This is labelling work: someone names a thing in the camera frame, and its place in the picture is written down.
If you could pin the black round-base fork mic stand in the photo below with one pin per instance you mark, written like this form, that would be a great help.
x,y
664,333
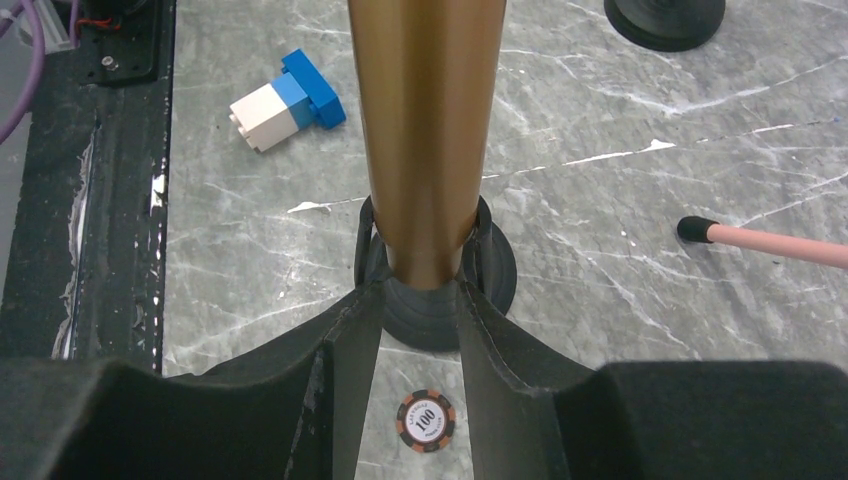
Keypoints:
x,y
666,25

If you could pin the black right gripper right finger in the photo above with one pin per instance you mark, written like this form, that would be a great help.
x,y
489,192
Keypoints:
x,y
536,414

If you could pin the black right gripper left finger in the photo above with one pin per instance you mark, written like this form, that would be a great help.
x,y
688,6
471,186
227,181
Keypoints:
x,y
292,408

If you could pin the black round-base clip mic stand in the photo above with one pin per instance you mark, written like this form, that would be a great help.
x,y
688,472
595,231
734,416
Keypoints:
x,y
427,319

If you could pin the blue white toy brick block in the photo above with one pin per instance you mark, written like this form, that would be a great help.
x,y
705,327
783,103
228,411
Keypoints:
x,y
296,100

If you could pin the gold microphone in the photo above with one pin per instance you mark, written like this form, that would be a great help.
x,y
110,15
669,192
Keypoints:
x,y
426,73

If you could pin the pink music stand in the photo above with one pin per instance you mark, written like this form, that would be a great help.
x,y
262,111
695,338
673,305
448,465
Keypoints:
x,y
701,230

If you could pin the brown poker chip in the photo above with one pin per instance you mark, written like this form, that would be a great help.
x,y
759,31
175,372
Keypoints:
x,y
425,421

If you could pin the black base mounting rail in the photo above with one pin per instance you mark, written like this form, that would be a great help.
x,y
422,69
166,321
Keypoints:
x,y
86,273

